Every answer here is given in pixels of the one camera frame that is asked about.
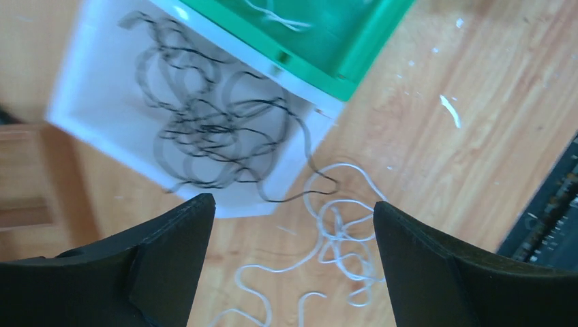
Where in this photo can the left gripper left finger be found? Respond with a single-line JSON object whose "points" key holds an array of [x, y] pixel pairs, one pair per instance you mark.
{"points": [[144, 276]]}

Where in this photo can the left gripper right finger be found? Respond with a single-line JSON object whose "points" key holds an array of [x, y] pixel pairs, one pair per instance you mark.
{"points": [[435, 279]]}

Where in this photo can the wooden compartment tray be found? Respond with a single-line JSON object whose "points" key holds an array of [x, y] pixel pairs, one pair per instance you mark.
{"points": [[45, 207]]}

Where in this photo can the white plastic bin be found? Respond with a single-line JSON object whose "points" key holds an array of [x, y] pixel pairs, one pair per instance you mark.
{"points": [[98, 101]]}

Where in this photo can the green plastic bin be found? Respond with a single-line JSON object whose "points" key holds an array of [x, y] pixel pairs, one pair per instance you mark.
{"points": [[331, 45]]}

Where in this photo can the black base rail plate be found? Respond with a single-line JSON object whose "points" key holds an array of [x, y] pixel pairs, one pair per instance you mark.
{"points": [[545, 233]]}

